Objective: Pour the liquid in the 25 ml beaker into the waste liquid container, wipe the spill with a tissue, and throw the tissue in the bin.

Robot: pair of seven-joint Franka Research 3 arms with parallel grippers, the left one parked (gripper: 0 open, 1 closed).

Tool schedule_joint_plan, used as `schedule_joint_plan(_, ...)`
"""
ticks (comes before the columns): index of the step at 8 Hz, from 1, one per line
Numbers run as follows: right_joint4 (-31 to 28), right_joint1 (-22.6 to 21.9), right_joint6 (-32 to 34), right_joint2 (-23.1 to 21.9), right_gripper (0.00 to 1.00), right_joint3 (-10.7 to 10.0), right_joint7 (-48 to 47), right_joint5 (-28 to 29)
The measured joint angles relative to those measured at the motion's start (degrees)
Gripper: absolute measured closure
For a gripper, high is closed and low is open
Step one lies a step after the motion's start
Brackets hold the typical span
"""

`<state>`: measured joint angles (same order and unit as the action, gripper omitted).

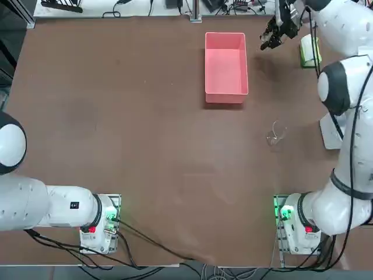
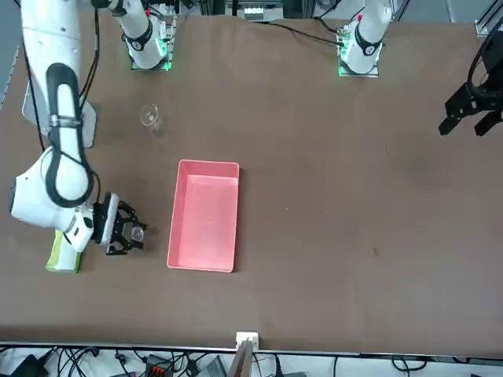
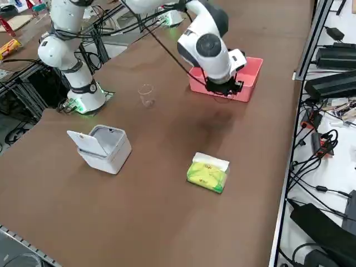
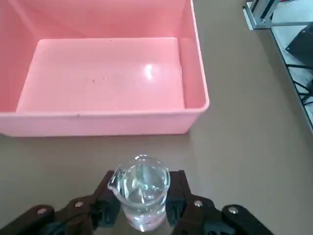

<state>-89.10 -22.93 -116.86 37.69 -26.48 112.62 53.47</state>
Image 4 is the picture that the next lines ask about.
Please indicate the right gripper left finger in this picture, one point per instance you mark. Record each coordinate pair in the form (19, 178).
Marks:
(80, 213)

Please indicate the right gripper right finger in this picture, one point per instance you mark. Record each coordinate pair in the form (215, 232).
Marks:
(203, 218)

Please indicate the pink plastic container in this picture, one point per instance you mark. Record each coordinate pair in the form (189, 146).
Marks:
(97, 78)

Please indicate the aluminium frame post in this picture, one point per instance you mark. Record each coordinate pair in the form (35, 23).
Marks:
(259, 14)

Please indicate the small glass beaker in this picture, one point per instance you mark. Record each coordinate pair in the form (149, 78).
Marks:
(141, 191)

